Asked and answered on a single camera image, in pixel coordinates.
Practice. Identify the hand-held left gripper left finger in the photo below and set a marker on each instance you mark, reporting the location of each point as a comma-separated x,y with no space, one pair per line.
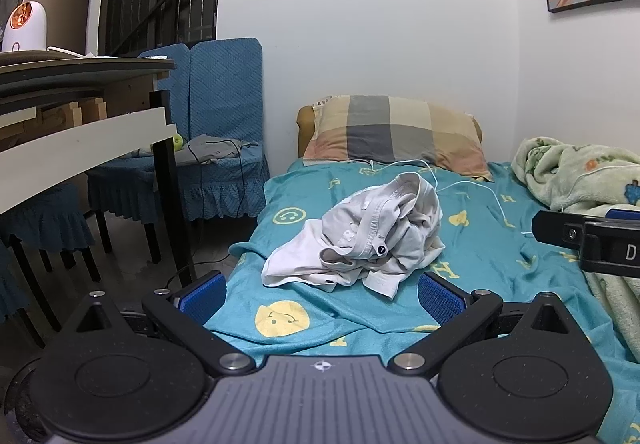
202,299

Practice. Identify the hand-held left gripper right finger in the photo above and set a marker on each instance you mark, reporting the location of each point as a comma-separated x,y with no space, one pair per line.
440,299

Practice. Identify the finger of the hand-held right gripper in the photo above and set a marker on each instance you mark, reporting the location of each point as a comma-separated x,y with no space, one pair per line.
622,213
555,229

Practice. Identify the white t-shirt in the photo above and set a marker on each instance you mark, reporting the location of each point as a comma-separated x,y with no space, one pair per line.
350,234

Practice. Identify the teal printed bed sheet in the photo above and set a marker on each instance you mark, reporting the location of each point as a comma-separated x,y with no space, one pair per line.
475,264

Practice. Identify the green fleece blanket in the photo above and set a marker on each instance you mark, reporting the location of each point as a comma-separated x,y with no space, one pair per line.
565,174

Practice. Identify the grey cloth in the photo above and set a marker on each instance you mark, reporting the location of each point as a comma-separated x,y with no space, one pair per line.
210,149

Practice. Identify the yellow-green ball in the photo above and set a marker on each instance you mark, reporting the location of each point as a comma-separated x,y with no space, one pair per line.
177,142

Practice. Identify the plaid pillow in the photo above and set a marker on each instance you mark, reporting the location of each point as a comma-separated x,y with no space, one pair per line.
390,129

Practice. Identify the wooden table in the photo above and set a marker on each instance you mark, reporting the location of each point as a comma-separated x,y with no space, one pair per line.
75,139

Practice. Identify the white heater lamp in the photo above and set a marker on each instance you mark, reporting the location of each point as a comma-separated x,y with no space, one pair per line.
25,34

